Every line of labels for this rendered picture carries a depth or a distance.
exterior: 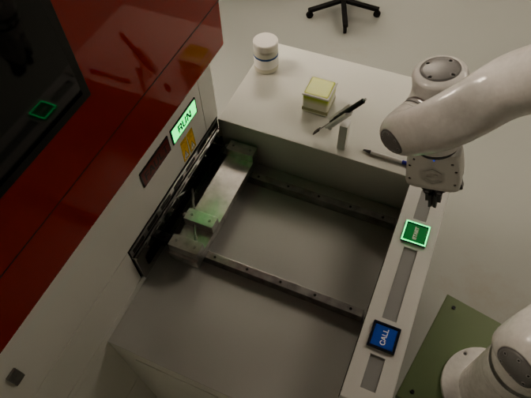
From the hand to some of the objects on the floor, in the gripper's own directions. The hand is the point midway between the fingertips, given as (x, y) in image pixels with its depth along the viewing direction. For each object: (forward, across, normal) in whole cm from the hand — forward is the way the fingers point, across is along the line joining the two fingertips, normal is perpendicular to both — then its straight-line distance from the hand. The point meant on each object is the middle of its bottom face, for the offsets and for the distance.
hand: (433, 196), depth 101 cm
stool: (+93, +98, -208) cm, 248 cm away
